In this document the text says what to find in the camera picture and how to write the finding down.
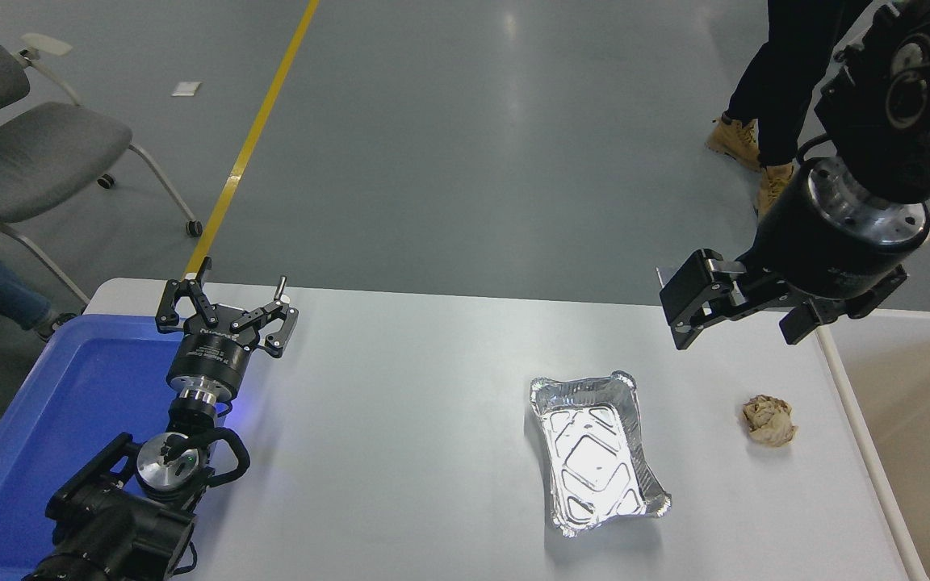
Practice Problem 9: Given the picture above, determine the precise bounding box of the large pale bin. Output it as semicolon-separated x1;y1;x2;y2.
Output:
816;309;930;581

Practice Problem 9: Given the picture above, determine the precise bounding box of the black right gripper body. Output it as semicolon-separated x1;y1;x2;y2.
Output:
744;165;914;301

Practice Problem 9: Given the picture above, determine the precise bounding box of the crumpled tan paper ball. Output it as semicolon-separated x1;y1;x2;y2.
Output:
741;394;799;449

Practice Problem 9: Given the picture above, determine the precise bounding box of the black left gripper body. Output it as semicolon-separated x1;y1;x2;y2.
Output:
168;303;264;398

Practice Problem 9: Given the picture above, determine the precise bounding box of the silver foil tray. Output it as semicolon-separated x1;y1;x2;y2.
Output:
529;370;672;539

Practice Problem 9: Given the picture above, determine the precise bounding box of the standing person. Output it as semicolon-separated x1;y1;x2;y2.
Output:
705;0;873;219

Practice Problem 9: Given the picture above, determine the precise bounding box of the seated person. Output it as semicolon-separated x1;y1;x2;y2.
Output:
0;254;78;340

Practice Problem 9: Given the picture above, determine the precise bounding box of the grey office chair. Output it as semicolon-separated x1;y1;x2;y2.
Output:
0;0;204;303

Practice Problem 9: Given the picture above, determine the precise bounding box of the blue plastic tray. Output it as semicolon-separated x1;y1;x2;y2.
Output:
0;313;232;581

